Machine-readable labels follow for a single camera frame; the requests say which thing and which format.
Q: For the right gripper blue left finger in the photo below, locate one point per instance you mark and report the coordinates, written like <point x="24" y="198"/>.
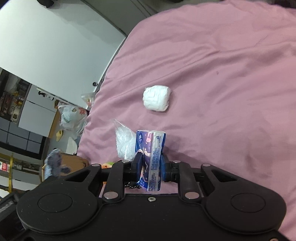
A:
<point x="119" y="175"/>

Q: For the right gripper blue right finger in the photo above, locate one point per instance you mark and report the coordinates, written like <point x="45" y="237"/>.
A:
<point x="182" y="174"/>

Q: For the blue tissue pack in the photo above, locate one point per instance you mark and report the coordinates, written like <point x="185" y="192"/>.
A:
<point x="150" y="144"/>

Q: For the grey blue denim plush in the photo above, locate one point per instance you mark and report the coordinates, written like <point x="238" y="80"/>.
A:
<point x="53" y="165"/>

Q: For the burger plush toy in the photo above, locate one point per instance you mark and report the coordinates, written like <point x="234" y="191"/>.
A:
<point x="107" y="165"/>

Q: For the clear plastic bag white filling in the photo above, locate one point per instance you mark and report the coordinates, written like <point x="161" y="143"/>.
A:
<point x="125" y="141"/>

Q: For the brown cardboard box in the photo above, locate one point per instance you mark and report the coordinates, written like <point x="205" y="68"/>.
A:
<point x="74" y="162"/>

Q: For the white floor towel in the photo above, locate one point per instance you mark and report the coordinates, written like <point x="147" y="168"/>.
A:
<point x="72" y="146"/>

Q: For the white plastic shopping bag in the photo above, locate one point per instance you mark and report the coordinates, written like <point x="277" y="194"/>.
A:
<point x="72" y="119"/>

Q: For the yellow slipper far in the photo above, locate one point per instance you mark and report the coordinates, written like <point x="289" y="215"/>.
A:
<point x="59" y="135"/>

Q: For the white crumpled tissue ball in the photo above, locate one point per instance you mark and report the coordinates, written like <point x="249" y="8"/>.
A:
<point x="156" y="98"/>

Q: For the small clear trash bag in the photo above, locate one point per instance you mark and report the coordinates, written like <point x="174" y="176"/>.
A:
<point x="89" y="98"/>

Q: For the pink bed sheet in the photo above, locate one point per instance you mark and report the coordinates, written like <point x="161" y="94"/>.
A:
<point x="231" y="70"/>

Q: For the white kitchen cabinet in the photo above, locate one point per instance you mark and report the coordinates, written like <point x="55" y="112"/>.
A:
<point x="37" y="113"/>

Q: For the black spray bottle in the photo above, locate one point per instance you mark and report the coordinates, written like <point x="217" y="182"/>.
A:
<point x="45" y="95"/>

